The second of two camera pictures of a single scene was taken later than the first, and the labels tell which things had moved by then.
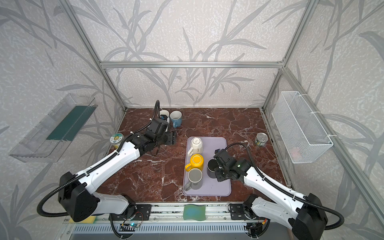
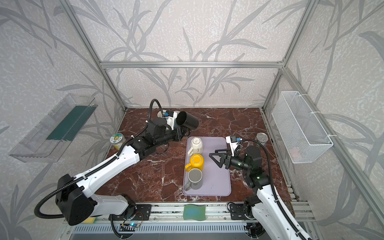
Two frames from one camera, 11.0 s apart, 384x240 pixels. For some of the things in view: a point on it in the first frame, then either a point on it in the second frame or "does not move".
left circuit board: (128, 227) does not move
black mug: (211, 165) -> (188, 121)
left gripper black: (169, 137) does not move
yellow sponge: (89, 220) does not move
